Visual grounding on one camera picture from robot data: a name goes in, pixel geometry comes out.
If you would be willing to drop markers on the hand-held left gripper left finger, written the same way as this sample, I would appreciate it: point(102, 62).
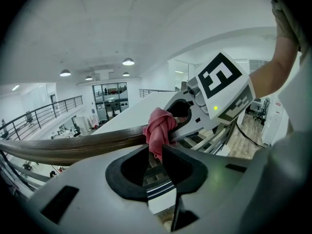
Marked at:
point(92, 191)

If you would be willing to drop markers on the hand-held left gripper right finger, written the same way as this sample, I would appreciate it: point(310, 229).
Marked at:
point(219, 186)

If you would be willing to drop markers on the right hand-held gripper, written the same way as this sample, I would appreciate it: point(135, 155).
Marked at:
point(224, 82)

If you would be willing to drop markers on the pink cloth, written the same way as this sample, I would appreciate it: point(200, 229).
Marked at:
point(158, 128)

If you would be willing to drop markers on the dark wooden railing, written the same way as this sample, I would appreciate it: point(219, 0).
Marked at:
point(73, 145)

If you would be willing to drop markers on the person's right forearm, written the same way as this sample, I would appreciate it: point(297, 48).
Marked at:
point(273, 77)

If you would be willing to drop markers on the person's right hand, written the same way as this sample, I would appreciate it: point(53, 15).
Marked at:
point(181, 120)

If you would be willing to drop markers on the short black guardrail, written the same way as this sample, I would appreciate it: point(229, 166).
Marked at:
point(156, 90)

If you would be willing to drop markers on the dome pendant lamp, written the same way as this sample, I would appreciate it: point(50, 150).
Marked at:
point(126, 74)
point(65, 73)
point(88, 78)
point(128, 62)

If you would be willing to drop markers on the white appliance with red label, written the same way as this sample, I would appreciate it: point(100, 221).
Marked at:
point(270, 130)

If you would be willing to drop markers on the black-framed glazed room window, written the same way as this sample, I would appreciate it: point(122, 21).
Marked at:
point(109, 91)

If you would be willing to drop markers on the white ceiling air conditioner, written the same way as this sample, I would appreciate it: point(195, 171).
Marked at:
point(103, 74)

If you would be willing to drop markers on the black mezzanine guardrail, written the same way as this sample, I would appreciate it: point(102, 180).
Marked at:
point(48, 106)

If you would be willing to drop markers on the long ceiling light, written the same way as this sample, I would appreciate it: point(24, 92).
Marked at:
point(15, 87)

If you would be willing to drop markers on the person's khaki shirt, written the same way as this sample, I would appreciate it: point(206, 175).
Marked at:
point(287, 21)

